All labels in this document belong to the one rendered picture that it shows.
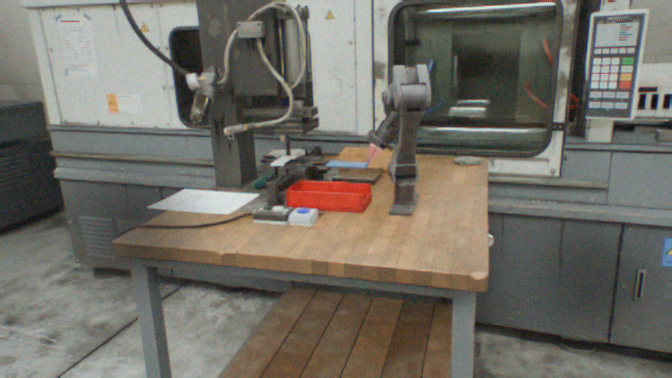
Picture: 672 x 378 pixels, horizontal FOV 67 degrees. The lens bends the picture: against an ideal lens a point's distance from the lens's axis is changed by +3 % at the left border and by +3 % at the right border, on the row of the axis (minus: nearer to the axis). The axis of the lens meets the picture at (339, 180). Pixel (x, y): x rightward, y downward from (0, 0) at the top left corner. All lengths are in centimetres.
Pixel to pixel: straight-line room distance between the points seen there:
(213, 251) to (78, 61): 205
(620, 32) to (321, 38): 119
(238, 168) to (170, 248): 54
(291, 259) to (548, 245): 140
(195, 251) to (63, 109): 212
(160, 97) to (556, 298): 219
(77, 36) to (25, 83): 371
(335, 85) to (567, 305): 143
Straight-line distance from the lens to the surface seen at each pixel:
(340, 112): 238
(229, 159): 185
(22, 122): 477
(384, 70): 225
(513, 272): 243
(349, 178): 181
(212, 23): 181
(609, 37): 209
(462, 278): 116
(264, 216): 146
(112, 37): 302
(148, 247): 143
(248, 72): 176
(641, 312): 253
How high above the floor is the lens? 141
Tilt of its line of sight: 16 degrees down
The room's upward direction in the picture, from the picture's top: 2 degrees counter-clockwise
